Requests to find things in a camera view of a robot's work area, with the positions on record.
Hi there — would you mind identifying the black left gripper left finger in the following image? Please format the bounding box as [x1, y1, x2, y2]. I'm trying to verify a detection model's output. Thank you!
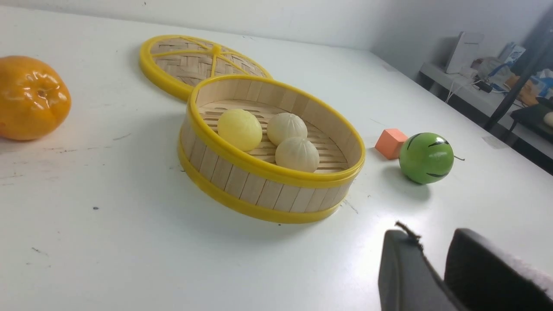
[378, 221, 465, 311]

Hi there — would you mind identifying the background side table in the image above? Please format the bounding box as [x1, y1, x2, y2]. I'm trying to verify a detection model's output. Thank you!
[417, 63, 553, 174]

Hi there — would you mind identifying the bamboo steamer tray yellow rim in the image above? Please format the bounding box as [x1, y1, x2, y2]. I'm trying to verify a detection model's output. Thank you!
[177, 75, 366, 224]

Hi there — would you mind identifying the green toy watermelon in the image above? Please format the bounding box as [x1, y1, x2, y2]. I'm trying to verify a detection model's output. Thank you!
[399, 132, 457, 184]

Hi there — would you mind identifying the yellow bun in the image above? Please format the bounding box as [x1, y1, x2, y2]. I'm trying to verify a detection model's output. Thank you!
[217, 109, 263, 152]

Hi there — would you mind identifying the orange cube block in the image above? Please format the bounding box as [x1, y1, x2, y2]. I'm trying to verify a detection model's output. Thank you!
[375, 128, 408, 160]

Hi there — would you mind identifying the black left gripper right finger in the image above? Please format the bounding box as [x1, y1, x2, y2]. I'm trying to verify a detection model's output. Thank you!
[444, 228, 553, 311]

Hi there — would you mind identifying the woven bamboo steamer lid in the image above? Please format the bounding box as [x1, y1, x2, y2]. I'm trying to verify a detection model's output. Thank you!
[140, 35, 271, 101]

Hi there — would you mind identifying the orange toy mandarin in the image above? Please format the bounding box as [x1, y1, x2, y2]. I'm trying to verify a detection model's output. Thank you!
[0, 55, 72, 140]

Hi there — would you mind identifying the black metal stand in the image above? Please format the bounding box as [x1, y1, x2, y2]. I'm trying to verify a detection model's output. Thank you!
[483, 25, 553, 132]

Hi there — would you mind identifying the white box on table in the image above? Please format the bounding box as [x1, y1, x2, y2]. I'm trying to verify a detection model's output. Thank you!
[445, 31, 484, 73]

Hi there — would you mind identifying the white bun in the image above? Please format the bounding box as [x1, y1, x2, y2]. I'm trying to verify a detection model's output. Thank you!
[275, 136, 320, 173]
[266, 112, 308, 146]

